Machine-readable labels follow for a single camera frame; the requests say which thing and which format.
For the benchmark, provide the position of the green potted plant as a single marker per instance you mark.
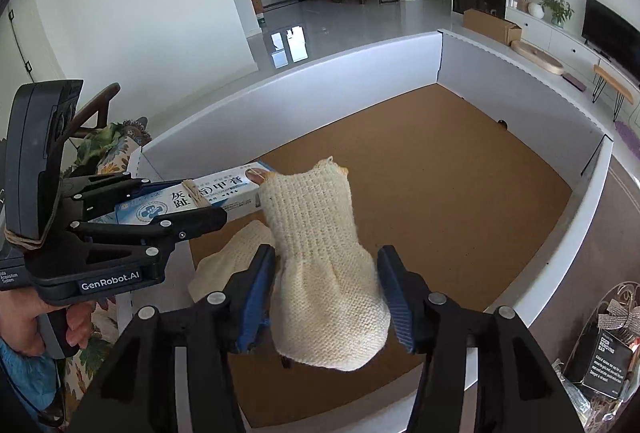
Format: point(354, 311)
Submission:
point(560, 11)

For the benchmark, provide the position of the cream knitted sock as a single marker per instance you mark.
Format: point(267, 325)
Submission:
point(327, 309)
point(214, 271)

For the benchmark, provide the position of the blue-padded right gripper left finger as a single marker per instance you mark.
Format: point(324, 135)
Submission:
point(135, 388)

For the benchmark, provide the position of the brown cardboard box on floor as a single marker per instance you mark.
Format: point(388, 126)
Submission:
point(499, 30)

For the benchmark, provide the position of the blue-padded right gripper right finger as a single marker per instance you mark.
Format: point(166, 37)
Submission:
point(517, 388)

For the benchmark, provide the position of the black text-printed box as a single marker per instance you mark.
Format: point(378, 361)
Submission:
point(599, 364)

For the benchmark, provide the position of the blue white medicine box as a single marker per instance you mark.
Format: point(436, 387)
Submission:
point(235, 190)

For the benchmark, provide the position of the floral cushioned chair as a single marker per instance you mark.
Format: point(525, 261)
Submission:
point(103, 149)

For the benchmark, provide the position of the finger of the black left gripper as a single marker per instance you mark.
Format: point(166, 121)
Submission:
point(101, 193)
point(162, 233)

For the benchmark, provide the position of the person's left hand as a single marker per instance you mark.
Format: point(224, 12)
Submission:
point(19, 310)

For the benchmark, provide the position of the rhinestone bow hair clip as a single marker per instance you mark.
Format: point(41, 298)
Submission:
point(620, 318)

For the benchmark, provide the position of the wooden bench hairpin legs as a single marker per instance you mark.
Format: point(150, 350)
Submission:
point(601, 80)

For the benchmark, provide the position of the large white cardboard box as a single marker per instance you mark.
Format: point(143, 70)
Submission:
point(482, 170)

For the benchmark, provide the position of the black flat television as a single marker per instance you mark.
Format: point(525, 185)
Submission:
point(613, 35)

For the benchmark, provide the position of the white low tv cabinet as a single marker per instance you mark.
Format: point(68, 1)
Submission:
point(575, 55)

